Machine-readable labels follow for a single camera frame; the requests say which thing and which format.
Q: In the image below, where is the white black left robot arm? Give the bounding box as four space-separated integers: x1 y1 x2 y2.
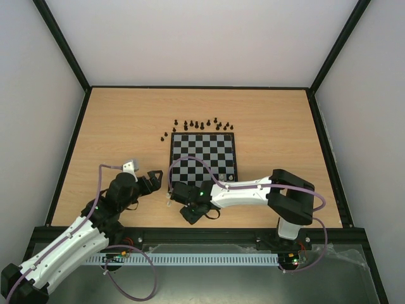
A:
1 167 163 303

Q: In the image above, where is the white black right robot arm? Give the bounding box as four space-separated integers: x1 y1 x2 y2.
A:
170 169 315 248

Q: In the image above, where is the black chess piece row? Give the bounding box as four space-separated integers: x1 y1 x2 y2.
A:
172 117 235 132

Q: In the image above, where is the black white chessboard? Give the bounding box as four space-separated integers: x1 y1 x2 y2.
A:
168 132 239 187

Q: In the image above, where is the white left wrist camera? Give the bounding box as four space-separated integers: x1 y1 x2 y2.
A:
122 159 139 174

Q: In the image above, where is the white slotted cable duct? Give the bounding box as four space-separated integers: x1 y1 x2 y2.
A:
83 253 279 267

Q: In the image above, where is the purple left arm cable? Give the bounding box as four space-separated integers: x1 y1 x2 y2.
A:
4 163 158 300

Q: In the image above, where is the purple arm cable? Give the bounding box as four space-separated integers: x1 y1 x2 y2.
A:
167 156 332 273
4 163 158 300

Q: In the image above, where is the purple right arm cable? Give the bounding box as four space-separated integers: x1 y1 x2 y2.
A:
167 156 332 273

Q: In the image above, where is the black front frame rail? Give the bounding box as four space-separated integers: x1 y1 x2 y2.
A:
110 227 370 252

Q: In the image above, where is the black frame post left rear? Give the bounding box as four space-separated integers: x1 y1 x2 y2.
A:
32 0 91 92

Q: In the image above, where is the black frame post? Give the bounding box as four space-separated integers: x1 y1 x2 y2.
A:
309 0 371 95
32 0 91 92

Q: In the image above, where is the black frame post right rear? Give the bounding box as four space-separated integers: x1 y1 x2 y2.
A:
309 0 371 95

